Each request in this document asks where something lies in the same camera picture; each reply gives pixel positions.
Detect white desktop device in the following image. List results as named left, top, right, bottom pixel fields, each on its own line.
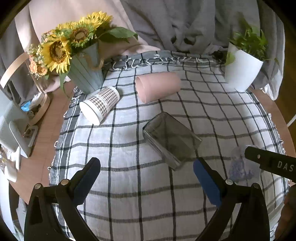
left=0, top=91, right=39, bottom=158

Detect sunflower bouquet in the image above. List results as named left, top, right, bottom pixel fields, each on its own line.
left=27, top=11, right=138, bottom=88

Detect white ribbed plant pot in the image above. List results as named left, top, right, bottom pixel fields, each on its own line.
left=224, top=43, right=263, bottom=92

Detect clear cup with blue print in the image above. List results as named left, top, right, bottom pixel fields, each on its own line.
left=228, top=145, right=260, bottom=186

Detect wooden round tray with handle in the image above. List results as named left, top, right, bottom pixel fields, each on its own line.
left=1, top=52, right=51, bottom=126

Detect pink beige cloth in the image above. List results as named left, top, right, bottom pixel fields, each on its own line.
left=14, top=0, right=163, bottom=93

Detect pink cup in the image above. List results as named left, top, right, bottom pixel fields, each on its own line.
left=135, top=72, right=181, bottom=103

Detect checkered white black tablecloth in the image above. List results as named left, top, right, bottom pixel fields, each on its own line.
left=49, top=51, right=289, bottom=240

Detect checkered pattern paper cup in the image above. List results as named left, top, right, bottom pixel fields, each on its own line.
left=79, top=86, right=120, bottom=126

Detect white curved chair rail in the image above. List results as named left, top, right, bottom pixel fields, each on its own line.
left=287, top=114, right=296, bottom=127

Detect smoky grey square glass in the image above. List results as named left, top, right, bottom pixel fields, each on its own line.
left=142, top=112, right=202, bottom=171

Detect grey blanket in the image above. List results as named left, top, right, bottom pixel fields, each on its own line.
left=1, top=1, right=285, bottom=100

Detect green potted plant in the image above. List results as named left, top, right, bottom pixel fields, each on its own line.
left=229, top=17, right=271, bottom=62

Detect white small box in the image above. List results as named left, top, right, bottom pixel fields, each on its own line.
left=4, top=166, right=17, bottom=183

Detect blue-green flower vase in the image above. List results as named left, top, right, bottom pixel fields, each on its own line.
left=67, top=42, right=104, bottom=94

